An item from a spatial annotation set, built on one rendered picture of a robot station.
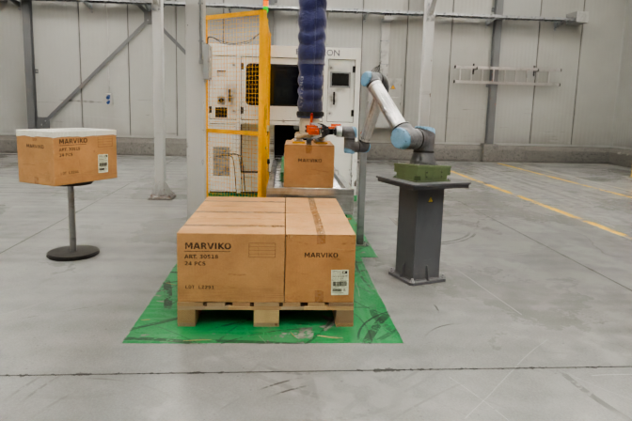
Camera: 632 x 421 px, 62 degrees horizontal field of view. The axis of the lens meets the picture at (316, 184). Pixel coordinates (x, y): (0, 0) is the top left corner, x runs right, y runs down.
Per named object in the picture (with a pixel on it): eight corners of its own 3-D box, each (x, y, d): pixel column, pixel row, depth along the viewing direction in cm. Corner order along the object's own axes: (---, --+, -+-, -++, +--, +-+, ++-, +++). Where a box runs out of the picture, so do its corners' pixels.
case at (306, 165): (285, 183, 484) (286, 139, 478) (328, 184, 485) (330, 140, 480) (283, 194, 425) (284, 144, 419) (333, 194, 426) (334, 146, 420)
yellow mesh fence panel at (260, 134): (197, 226, 545) (196, 15, 514) (204, 225, 553) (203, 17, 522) (261, 240, 496) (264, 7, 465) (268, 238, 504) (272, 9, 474)
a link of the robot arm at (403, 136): (426, 139, 369) (380, 67, 407) (408, 138, 359) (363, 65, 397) (414, 153, 379) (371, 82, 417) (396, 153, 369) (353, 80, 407)
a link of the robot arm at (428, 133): (438, 151, 382) (440, 127, 381) (421, 150, 373) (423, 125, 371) (423, 150, 395) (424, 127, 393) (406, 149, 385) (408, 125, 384)
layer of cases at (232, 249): (208, 246, 415) (208, 195, 409) (334, 247, 421) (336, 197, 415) (177, 302, 297) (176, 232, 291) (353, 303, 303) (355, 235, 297)
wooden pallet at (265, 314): (208, 263, 417) (208, 246, 415) (334, 265, 423) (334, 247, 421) (177, 326, 299) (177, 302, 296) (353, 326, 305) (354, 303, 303)
